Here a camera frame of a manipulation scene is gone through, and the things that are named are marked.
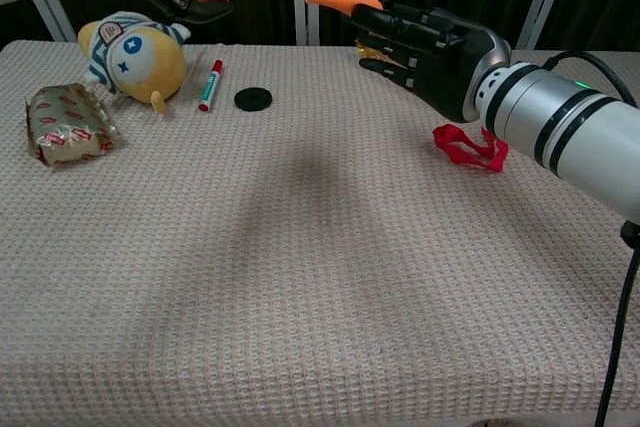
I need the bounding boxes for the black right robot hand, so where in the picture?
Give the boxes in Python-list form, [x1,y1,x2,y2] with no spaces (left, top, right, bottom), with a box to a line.
[341,0,513,124]

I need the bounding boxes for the silver wrapped pack red labels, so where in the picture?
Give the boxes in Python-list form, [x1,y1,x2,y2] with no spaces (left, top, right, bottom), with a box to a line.
[24,82,120,168]

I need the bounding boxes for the beige waffle tablecloth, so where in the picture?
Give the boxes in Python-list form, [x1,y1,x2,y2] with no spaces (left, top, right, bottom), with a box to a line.
[0,39,640,427]

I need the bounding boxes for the black round disc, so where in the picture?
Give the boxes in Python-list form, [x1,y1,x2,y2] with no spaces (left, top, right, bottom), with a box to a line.
[233,87,274,112]

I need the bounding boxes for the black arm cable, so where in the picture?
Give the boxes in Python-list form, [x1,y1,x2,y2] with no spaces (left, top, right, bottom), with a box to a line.
[541,49,640,427]

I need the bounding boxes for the red green whiteboard marker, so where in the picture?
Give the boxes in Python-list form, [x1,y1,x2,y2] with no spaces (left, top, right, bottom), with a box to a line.
[197,59,225,114]

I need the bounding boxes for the yellow plush toy striped shirt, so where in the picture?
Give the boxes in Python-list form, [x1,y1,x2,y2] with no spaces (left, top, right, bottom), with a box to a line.
[77,10,192,114]

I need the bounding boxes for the red ribbon lanyard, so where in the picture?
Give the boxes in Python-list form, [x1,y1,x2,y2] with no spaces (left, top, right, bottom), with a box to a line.
[432,122,510,174]

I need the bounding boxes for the gold snack packet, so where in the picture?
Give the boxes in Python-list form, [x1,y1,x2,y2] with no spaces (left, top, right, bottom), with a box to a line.
[354,32,407,69]

